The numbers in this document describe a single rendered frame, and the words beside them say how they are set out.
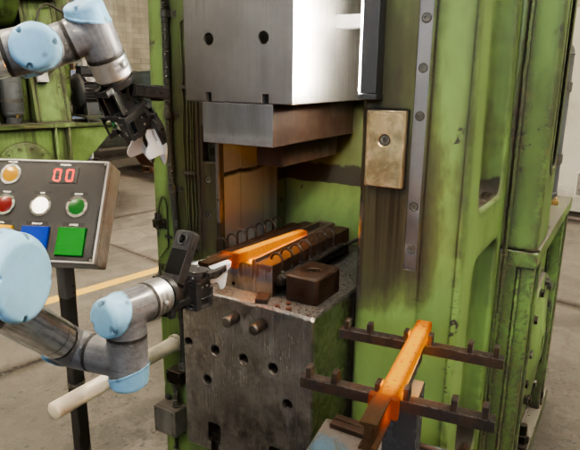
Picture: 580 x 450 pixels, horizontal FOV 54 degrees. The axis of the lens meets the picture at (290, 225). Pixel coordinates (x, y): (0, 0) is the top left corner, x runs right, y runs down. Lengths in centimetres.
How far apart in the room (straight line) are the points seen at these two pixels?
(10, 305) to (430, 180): 88
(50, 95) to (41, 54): 520
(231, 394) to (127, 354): 45
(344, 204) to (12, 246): 117
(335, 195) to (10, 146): 463
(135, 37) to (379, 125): 953
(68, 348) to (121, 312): 15
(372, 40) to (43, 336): 87
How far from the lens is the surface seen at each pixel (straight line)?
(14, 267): 78
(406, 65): 128
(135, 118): 121
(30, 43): 102
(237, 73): 132
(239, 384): 145
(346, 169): 173
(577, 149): 646
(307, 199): 181
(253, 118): 130
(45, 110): 617
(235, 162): 161
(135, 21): 1071
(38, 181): 166
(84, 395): 161
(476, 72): 125
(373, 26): 128
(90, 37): 116
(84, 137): 653
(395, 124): 127
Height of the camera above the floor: 143
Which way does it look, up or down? 15 degrees down
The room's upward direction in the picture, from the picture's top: 1 degrees clockwise
